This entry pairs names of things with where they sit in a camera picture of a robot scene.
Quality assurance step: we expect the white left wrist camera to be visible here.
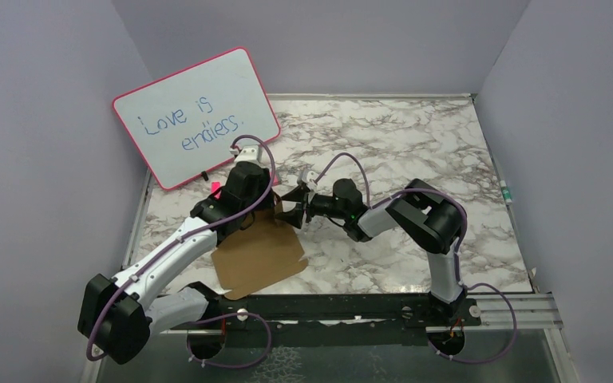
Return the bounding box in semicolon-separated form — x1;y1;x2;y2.
230;145;263;166

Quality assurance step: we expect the green capped marker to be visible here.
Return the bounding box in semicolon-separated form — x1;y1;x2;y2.
500;180;513;205

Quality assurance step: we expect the pink marker pen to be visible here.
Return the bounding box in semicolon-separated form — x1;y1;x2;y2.
211;181;222;199

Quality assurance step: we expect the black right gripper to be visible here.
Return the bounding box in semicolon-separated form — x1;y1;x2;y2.
275;184;349;228

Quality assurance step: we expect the brown cardboard box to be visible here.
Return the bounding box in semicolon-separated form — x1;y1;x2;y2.
212;195;309;301

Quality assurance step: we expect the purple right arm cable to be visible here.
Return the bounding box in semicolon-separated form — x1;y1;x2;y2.
311;152;519;365

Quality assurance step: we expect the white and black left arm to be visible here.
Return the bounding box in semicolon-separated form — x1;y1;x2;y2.
77;160;276;365

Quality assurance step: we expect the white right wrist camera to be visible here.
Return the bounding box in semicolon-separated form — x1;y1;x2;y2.
297;168;318;192

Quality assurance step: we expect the pink framed whiteboard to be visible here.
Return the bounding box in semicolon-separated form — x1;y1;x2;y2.
112;47;281;190

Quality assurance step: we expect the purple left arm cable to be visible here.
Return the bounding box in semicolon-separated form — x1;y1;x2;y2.
86;135;278;369

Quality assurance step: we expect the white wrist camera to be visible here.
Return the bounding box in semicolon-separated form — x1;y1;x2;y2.
297;168;318;192
230;145;263;166

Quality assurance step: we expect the aluminium frame rail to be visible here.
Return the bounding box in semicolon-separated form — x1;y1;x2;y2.
93;295;564;335

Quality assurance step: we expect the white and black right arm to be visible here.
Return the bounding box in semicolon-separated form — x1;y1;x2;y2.
275;179;468;325

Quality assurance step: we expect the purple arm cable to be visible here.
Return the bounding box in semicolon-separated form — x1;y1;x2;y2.
86;135;278;369
311;152;519;365

